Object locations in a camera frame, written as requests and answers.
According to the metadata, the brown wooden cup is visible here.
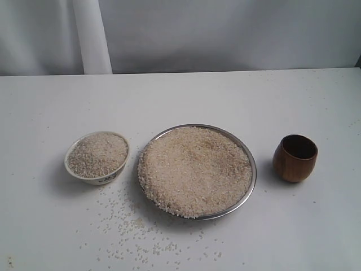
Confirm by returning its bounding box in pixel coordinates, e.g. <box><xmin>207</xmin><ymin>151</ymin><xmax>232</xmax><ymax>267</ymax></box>
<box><xmin>272</xmin><ymin>134</ymin><xmax>318</xmax><ymax>183</ymax></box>

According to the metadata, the round metal rice tray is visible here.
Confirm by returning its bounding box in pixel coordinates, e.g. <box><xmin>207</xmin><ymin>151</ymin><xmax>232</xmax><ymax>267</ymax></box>
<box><xmin>137</xmin><ymin>124</ymin><xmax>257</xmax><ymax>220</ymax></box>

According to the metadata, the white ceramic rice bowl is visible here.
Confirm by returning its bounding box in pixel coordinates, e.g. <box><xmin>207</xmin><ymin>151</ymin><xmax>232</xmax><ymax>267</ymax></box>
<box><xmin>64</xmin><ymin>131</ymin><xmax>130</xmax><ymax>185</ymax></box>

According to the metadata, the white backdrop curtain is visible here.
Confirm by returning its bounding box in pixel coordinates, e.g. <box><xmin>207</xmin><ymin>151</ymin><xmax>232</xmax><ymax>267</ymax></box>
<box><xmin>0</xmin><ymin>0</ymin><xmax>113</xmax><ymax>76</ymax></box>

